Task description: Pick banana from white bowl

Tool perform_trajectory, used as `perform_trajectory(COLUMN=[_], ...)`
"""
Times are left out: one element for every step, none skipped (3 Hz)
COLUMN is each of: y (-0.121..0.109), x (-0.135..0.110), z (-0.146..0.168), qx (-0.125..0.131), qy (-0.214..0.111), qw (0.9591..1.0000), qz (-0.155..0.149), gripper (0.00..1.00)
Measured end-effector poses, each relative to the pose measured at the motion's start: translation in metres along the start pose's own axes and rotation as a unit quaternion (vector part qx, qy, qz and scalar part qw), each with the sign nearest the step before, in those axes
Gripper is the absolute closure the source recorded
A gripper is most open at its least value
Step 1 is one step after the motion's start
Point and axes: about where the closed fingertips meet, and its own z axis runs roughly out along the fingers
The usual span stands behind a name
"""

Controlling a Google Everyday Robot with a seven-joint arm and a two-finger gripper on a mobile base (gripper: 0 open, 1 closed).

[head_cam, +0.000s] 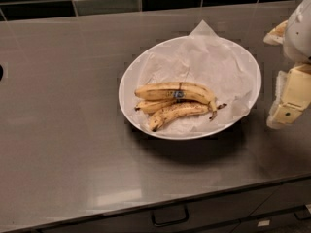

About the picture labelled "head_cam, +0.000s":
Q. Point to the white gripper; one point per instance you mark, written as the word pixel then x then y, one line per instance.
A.
pixel 299 33

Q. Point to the yellow banana with sticker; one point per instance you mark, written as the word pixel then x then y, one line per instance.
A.
pixel 177 91

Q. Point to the white bowl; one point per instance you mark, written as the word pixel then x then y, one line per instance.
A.
pixel 129 91

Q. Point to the bottom spotted yellow banana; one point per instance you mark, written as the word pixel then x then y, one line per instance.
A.
pixel 170 113

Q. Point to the middle small yellow banana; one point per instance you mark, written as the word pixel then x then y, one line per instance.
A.
pixel 150 107

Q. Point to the white crumpled paper liner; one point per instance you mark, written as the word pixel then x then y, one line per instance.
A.
pixel 210 65

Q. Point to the right dark drawer front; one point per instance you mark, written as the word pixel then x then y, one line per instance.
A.
pixel 278 210

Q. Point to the right black drawer handle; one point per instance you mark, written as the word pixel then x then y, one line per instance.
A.
pixel 302 214

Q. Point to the black drawer handle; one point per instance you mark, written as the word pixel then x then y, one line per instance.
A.
pixel 168 216
pixel 302 214

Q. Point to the dark drawer front with handle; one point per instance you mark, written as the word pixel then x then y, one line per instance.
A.
pixel 224 210

